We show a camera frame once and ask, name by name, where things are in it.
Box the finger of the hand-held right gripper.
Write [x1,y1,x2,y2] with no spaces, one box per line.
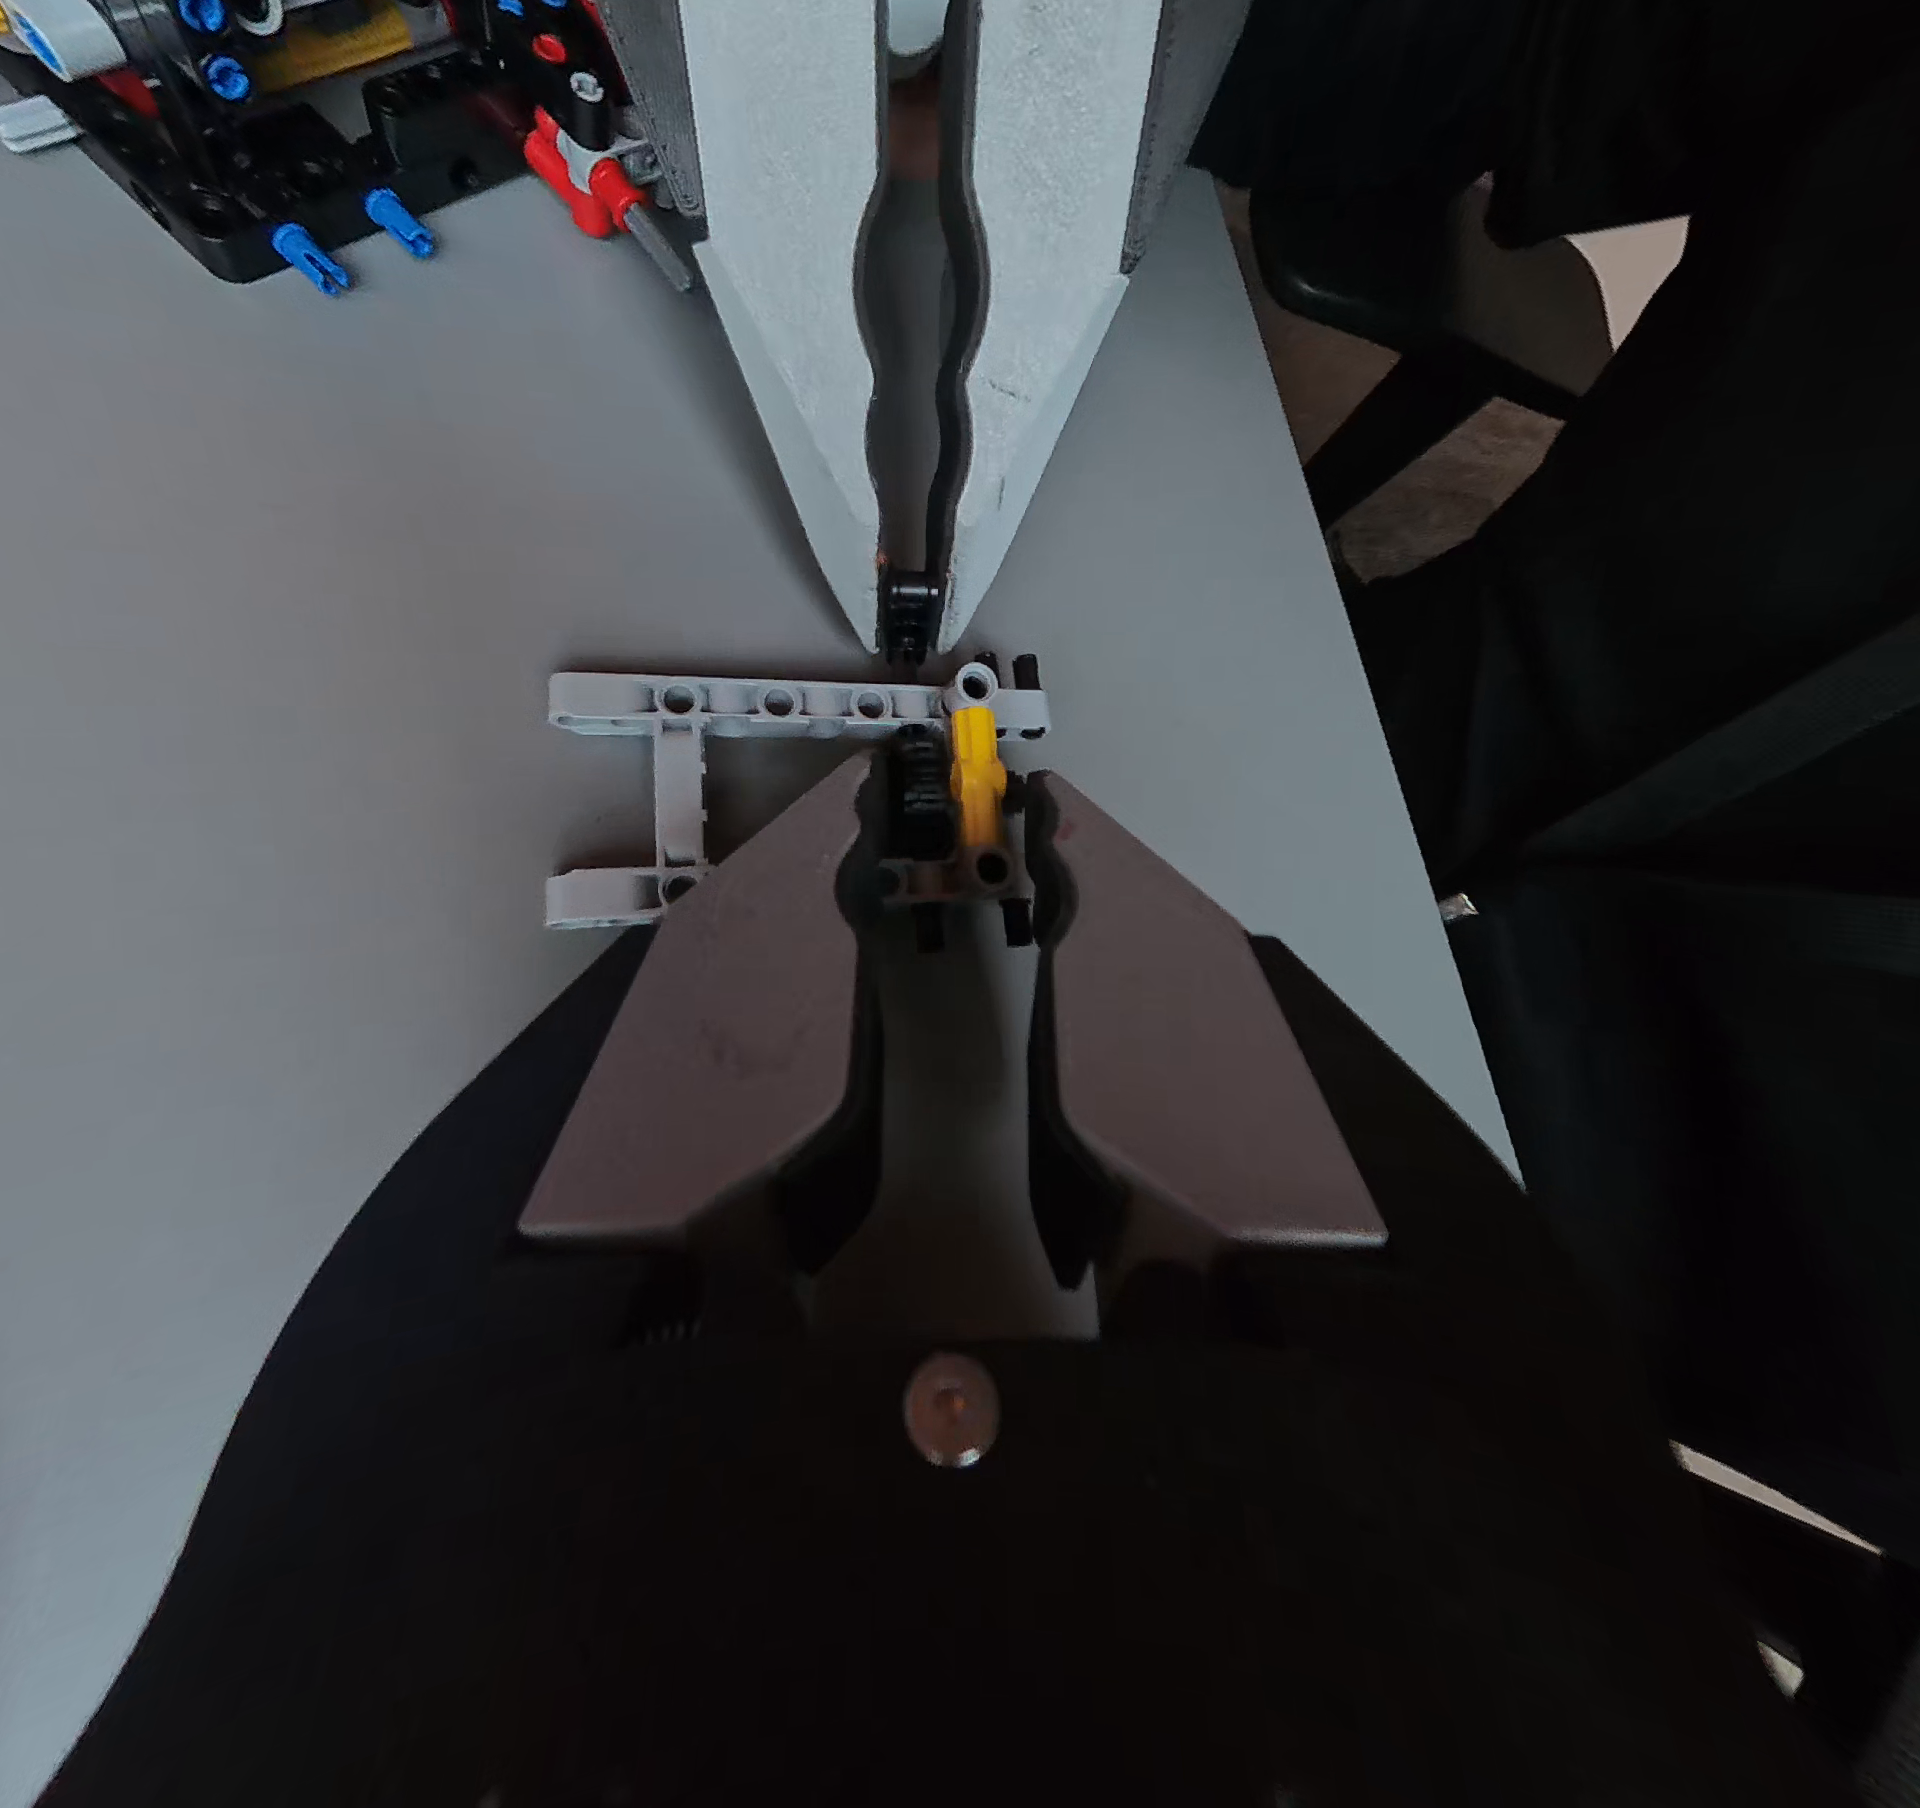
[920,0,1283,654]
[553,0,902,658]

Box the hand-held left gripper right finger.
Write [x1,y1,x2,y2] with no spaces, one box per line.
[1026,770,1388,1292]

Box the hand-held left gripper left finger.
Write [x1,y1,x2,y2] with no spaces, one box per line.
[514,755,888,1277]

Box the grey lego frame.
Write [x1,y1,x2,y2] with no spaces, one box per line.
[543,651,1054,951]

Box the small black lego pin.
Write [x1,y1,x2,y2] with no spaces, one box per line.
[874,567,951,669]

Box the person's right forearm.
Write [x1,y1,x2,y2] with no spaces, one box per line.
[1191,0,1920,251]

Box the black and red lego model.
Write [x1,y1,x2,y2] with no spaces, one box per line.
[0,0,705,297]

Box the black office chair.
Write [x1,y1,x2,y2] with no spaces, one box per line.
[1245,172,1591,529]

